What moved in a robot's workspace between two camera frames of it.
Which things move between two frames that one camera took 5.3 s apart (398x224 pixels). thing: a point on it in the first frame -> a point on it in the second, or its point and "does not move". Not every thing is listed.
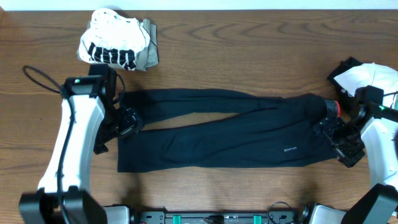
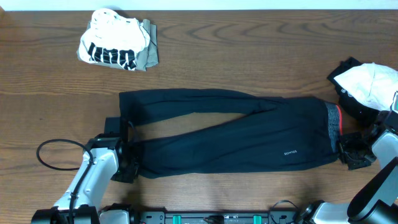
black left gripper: x=131 y=121 -> x=130 y=176
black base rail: x=273 y=217 does not move
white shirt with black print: x=112 y=38 does not move
